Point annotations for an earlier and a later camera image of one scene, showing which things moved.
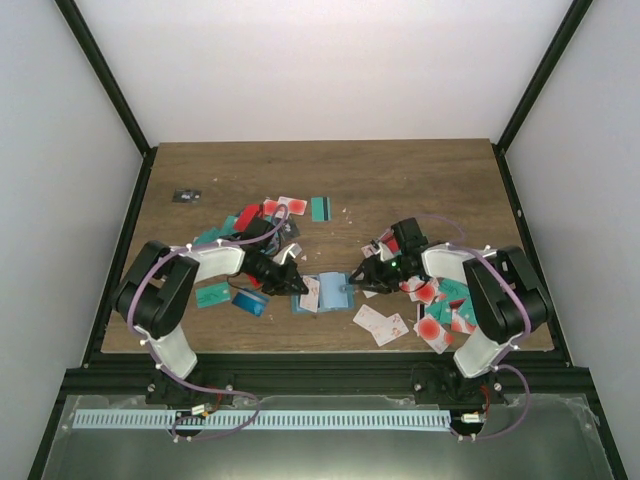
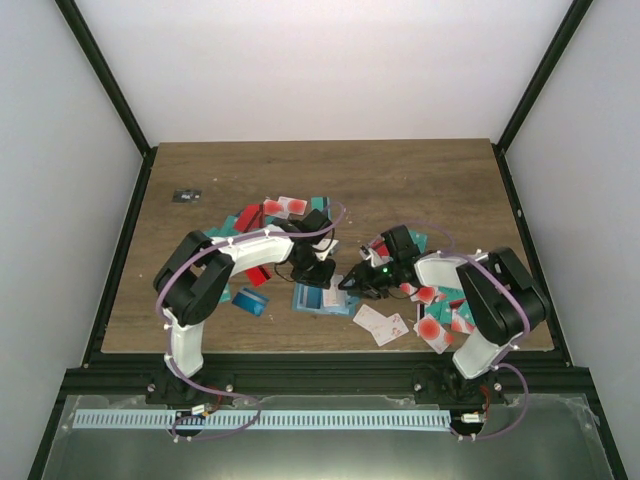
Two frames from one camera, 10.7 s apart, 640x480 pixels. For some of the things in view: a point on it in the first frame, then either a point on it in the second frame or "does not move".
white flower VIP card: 310,300 -> 333,297
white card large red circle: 434,333 does not move
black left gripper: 284,285 -> 322,279
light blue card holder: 336,293 does not move
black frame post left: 108,83 does not move
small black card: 187,196 does not move
